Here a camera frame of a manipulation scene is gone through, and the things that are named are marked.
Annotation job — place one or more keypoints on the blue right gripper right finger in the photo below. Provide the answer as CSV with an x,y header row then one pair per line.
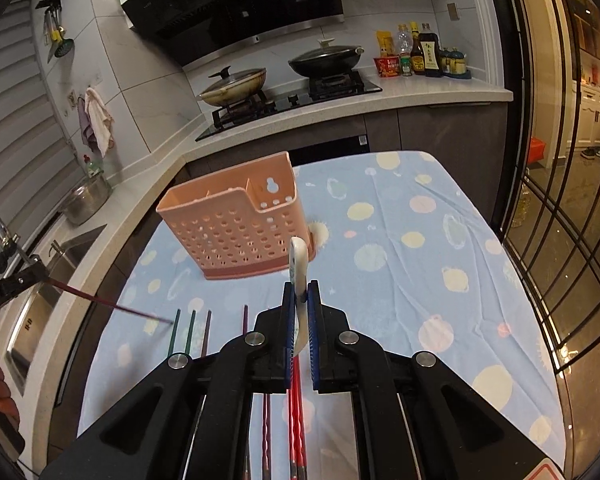
x,y
316,332

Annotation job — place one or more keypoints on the blue condiment jar set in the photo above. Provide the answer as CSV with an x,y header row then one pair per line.
x,y
454,64

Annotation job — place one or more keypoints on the black gas stove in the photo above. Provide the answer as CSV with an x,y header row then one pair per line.
x,y
314,91

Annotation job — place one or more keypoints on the steel pot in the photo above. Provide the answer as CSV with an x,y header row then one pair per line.
x,y
86,199

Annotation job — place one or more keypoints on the green chopstick outer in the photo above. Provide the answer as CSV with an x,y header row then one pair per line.
x,y
174,332

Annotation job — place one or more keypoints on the hanging white towel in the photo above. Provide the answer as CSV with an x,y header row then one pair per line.
x,y
101,121

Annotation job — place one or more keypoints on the green chopstick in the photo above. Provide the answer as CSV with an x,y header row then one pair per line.
x,y
189,334
174,332

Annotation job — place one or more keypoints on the purple hanging cloth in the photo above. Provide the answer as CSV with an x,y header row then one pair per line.
x,y
86,129

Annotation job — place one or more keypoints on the blue planet-print tablecloth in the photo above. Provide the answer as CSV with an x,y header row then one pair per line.
x,y
403,251

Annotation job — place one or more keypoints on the clear plastic bottle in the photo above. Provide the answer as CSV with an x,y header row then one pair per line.
x,y
404,40

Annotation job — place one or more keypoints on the bright red chopstick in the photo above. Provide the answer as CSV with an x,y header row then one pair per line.
x,y
303,472
291,396

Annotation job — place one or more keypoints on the hanging utensil rack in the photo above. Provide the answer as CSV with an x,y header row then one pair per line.
x,y
59,44

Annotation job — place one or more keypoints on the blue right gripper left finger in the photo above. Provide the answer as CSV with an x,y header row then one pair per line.
x,y
289,318

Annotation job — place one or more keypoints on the green chopstick inner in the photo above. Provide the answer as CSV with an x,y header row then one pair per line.
x,y
189,334

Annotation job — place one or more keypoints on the black range hood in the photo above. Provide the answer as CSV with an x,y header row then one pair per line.
x,y
194,32

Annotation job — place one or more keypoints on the red instant noodle cup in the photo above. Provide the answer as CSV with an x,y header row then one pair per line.
x,y
388,66

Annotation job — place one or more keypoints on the brown chopstick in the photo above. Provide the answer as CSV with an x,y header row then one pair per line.
x,y
205,335

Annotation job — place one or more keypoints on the pink perforated utensil basket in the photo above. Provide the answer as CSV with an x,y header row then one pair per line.
x,y
237,222

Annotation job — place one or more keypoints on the black wok with lid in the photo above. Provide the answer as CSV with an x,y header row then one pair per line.
x,y
326,60

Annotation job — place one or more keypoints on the built-in black oven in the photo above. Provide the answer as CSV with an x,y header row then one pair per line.
x,y
328,150

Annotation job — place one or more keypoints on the white ceramic spoon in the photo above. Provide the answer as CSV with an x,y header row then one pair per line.
x,y
298,268

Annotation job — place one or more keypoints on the yellow seasoning packet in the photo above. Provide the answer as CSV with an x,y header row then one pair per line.
x,y
385,43

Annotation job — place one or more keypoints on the beige frying pan with lid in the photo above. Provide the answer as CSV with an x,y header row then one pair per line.
x,y
232,88

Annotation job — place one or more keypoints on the amber sauce bottle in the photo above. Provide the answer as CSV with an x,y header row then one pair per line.
x,y
417,56

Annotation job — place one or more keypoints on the maroon chopstick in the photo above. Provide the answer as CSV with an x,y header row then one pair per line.
x,y
245,320
266,438

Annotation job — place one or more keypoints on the dark red chopstick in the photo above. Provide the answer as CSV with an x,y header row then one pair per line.
x,y
105,302

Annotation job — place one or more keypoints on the dark soy sauce bottle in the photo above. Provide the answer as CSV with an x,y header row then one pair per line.
x,y
429,42

